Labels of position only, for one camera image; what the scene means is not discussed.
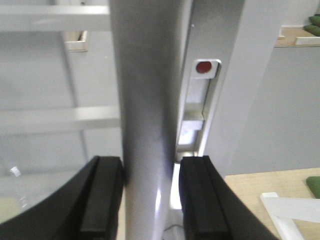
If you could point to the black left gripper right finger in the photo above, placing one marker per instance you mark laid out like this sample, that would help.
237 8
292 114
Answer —
211 210

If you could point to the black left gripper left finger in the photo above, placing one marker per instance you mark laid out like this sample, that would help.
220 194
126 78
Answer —
85 208

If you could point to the white framed transparent sliding door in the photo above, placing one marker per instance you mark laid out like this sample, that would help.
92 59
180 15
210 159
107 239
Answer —
59 96

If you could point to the grey vertical door handle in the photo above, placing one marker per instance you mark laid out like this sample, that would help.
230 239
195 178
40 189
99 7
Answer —
149 40

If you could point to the door lock with red dot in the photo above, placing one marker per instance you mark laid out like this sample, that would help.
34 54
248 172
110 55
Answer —
198 107

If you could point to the light wooden side platform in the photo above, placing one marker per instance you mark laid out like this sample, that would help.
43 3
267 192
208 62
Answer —
283 196

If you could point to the green cushion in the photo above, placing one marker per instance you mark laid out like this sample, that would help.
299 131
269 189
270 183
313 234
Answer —
313 183

